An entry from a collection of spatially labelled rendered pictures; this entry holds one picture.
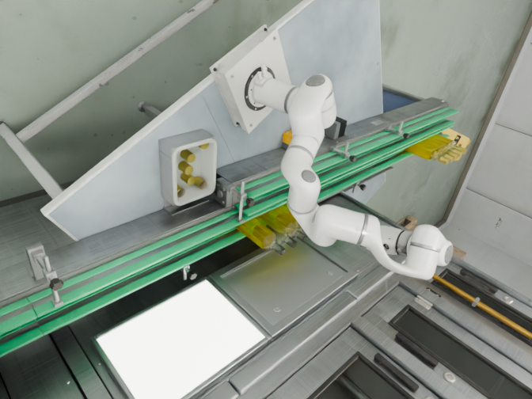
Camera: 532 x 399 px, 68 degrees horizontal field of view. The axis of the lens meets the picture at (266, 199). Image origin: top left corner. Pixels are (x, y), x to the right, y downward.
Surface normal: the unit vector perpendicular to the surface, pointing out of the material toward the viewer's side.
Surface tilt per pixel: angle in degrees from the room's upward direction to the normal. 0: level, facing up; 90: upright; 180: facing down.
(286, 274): 90
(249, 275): 90
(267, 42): 4
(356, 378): 90
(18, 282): 90
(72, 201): 0
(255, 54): 4
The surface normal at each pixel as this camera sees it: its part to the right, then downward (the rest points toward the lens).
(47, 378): 0.10, -0.83
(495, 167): -0.73, 0.32
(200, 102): 0.68, 0.46
